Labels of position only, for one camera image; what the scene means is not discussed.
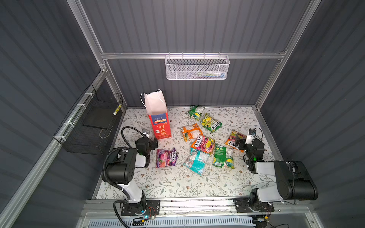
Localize orange Fox's candy bag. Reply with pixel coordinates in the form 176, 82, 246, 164
224, 130, 247, 153

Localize purple Fox's candy bag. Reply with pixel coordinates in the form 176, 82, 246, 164
156, 148, 178, 168

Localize red and white paper bag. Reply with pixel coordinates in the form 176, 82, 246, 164
140, 89, 172, 140

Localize pink yellow Fox's candy bag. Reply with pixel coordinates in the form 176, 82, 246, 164
190, 135, 215, 154

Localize green yellow Fox's candy bag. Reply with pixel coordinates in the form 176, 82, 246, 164
201, 113, 222, 133

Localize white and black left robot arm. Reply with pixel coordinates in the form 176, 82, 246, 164
102, 137, 158, 214

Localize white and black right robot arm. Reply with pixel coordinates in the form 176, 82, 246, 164
235, 138, 319, 212

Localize orange snack bag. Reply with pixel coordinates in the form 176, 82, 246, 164
181, 123, 203, 142

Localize teal white snack bag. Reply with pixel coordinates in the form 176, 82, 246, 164
183, 148, 210, 175

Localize small green snack bag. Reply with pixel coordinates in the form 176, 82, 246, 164
187, 105, 205, 121

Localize white perforated vent panel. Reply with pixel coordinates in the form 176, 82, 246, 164
86, 216, 254, 228

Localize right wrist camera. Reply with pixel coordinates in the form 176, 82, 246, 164
245, 129, 256, 144

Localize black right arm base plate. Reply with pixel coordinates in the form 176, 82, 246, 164
233, 197, 275, 213

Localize black wire basket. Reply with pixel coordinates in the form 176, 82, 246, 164
54, 85, 123, 155

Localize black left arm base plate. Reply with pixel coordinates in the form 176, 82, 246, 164
120, 200, 161, 216

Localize white wire mesh basket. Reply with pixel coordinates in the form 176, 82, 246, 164
164, 54, 230, 80

